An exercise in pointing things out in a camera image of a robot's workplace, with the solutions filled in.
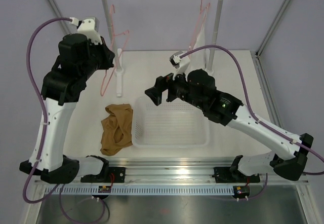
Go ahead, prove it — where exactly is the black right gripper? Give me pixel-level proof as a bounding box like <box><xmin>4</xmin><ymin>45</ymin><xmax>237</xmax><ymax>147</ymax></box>
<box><xmin>145</xmin><ymin>65</ymin><xmax>206</xmax><ymax>110</ymax></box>

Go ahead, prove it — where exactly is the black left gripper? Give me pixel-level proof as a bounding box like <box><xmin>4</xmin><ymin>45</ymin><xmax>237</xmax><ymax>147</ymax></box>
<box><xmin>79</xmin><ymin>36</ymin><xmax>115</xmax><ymax>81</ymax></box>

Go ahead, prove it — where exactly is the pink wire hanger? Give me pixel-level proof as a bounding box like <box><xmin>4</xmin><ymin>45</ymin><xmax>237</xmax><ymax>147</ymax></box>
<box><xmin>188</xmin><ymin>0</ymin><xmax>210</xmax><ymax>51</ymax></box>
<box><xmin>100</xmin><ymin>1</ymin><xmax>130</xmax><ymax>97</ymax></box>

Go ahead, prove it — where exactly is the tan tank top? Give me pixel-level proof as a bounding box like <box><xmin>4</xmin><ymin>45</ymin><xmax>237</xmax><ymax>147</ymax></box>
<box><xmin>100</xmin><ymin>104</ymin><xmax>133</xmax><ymax>156</ymax></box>

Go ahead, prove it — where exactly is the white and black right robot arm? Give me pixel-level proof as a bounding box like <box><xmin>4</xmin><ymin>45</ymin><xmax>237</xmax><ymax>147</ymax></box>
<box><xmin>145</xmin><ymin>69</ymin><xmax>313</xmax><ymax>181</ymax></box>

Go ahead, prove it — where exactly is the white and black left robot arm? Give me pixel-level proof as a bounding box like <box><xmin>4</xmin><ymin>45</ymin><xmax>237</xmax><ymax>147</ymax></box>
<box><xmin>19</xmin><ymin>33</ymin><xmax>114</xmax><ymax>184</ymax></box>

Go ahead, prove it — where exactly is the white tank top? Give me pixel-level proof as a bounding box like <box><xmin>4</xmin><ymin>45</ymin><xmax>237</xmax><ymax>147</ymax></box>
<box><xmin>189</xmin><ymin>23</ymin><xmax>206</xmax><ymax>71</ymax></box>

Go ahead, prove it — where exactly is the white perforated plastic basket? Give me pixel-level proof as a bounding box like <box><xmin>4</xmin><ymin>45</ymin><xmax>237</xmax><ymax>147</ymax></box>
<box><xmin>131</xmin><ymin>96</ymin><xmax>210</xmax><ymax>148</ymax></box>

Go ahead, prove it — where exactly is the white and silver clothes rack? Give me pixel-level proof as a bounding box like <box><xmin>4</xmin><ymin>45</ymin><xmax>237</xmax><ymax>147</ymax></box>
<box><xmin>96</xmin><ymin>0</ymin><xmax>228</xmax><ymax>99</ymax></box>

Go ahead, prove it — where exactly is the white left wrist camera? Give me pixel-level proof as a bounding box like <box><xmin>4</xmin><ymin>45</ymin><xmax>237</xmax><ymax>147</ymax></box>
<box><xmin>70</xmin><ymin>17</ymin><xmax>102</xmax><ymax>45</ymax></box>

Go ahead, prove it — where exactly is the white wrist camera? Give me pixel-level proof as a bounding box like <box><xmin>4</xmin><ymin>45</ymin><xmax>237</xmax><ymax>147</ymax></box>
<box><xmin>170</xmin><ymin>51</ymin><xmax>190</xmax><ymax>80</ymax></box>
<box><xmin>70</xmin><ymin>17</ymin><xmax>102</xmax><ymax>45</ymax></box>

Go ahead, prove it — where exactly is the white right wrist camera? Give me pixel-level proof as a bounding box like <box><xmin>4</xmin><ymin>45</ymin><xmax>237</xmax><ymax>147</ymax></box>
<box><xmin>170</xmin><ymin>51</ymin><xmax>190</xmax><ymax>80</ymax></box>

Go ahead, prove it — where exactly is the aluminium mounting rail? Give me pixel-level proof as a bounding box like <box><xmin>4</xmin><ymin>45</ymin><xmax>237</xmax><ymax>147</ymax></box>
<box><xmin>32</xmin><ymin>157</ymin><xmax>309</xmax><ymax>185</ymax></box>

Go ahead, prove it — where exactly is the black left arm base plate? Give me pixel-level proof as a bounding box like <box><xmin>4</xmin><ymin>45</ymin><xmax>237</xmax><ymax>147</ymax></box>
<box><xmin>80</xmin><ymin>166</ymin><xmax>126</xmax><ymax>183</ymax></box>

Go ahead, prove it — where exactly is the white slotted cable duct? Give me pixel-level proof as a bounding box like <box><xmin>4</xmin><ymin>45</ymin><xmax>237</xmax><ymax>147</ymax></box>
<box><xmin>53</xmin><ymin>185</ymin><xmax>234</xmax><ymax>196</ymax></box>

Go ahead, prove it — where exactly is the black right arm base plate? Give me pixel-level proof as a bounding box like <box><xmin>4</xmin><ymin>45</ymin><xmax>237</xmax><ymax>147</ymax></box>
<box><xmin>213</xmin><ymin>167</ymin><xmax>260</xmax><ymax>183</ymax></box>

